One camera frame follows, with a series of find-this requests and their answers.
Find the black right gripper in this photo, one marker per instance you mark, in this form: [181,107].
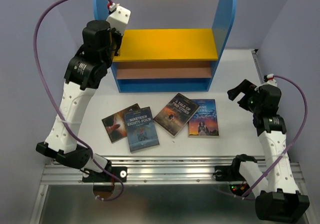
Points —
[245,87]

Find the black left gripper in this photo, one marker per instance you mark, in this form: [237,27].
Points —
[118,35]

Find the Jane Eyre book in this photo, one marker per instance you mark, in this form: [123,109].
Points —
[204,123]

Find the A Tale of Two Cities book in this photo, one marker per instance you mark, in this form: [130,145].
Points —
[176,114]

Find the Nineteen Eighty-Four book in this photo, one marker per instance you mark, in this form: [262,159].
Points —
[141,130]

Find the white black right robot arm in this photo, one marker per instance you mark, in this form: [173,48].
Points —
[277,196]

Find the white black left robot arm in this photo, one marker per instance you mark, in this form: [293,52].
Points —
[82,78]

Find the blue yellow wooden bookshelf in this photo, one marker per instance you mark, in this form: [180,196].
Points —
[173,60]

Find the Three Days to See book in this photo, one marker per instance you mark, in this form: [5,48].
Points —
[115,123]

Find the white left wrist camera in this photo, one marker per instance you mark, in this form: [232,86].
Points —
[118,18]

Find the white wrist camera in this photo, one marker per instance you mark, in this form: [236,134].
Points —
[269,79]
[118,18]

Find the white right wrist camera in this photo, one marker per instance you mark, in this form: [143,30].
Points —
[269,79]

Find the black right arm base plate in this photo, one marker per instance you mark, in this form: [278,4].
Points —
[225,173]

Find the aluminium mounting rail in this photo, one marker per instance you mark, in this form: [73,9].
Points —
[147,170]

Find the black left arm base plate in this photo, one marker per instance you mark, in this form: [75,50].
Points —
[91,176]

